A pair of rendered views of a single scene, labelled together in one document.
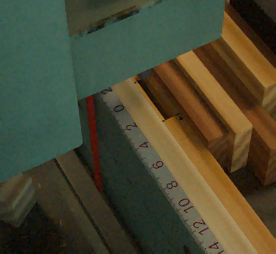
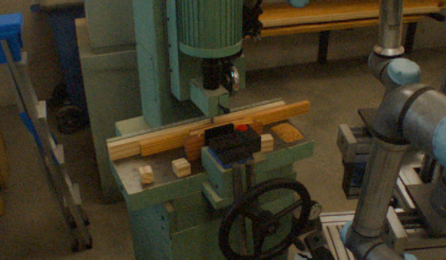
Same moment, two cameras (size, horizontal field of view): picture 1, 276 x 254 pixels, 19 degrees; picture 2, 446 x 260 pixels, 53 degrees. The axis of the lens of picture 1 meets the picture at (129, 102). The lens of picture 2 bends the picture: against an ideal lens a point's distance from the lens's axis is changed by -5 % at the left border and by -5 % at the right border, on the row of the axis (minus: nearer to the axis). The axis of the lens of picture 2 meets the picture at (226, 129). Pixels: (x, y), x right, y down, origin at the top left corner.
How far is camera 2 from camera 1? 137 cm
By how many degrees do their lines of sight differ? 66
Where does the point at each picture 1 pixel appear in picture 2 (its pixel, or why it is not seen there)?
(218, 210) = (169, 131)
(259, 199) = (181, 152)
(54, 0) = (176, 58)
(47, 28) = (176, 63)
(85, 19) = (196, 82)
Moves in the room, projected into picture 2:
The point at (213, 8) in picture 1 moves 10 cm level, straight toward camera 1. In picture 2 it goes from (206, 105) to (173, 102)
